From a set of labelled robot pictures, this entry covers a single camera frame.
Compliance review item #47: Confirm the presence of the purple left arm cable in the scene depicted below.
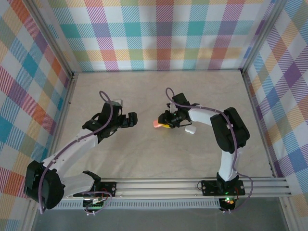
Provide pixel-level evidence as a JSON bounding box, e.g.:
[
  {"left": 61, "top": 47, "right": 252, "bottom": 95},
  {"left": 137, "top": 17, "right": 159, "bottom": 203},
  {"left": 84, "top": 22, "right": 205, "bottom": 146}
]
[{"left": 39, "top": 90, "right": 114, "bottom": 215}]

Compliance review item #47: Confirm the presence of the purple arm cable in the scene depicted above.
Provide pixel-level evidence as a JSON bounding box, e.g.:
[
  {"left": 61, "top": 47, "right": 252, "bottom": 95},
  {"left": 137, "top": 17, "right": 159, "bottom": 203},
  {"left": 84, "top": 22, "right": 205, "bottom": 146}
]
[
  {"left": 39, "top": 90, "right": 114, "bottom": 215},
  {"left": 165, "top": 87, "right": 254, "bottom": 214}
]

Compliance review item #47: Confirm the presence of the aluminium frame side rail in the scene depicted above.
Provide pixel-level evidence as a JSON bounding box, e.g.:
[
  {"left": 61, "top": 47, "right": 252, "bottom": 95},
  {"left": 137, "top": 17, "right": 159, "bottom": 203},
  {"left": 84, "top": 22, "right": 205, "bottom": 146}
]
[
  {"left": 21, "top": 72, "right": 79, "bottom": 231},
  {"left": 240, "top": 69, "right": 293, "bottom": 231}
]

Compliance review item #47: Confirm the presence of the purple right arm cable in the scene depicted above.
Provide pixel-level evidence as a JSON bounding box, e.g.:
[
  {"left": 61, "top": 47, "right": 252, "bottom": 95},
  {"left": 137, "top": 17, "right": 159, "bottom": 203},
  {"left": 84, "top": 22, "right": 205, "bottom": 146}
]
[{"left": 165, "top": 87, "right": 254, "bottom": 214}]

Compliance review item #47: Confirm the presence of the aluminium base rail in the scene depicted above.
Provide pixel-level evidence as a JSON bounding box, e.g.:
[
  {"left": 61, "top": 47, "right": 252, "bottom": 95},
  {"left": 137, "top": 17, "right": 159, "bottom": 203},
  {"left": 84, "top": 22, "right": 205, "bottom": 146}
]
[{"left": 60, "top": 177, "right": 292, "bottom": 200}]

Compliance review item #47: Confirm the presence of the grey slotted cable duct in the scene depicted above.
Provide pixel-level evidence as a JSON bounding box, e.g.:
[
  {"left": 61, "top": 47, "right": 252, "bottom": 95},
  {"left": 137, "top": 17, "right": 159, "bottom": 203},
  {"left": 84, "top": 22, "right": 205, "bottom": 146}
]
[{"left": 38, "top": 201, "right": 221, "bottom": 210}]

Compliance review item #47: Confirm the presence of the aluminium frame post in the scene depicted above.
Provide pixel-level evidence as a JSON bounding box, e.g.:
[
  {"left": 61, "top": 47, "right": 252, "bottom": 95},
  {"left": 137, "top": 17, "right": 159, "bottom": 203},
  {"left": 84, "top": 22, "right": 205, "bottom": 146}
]
[
  {"left": 24, "top": 0, "right": 77, "bottom": 77},
  {"left": 240, "top": 0, "right": 291, "bottom": 74}
]

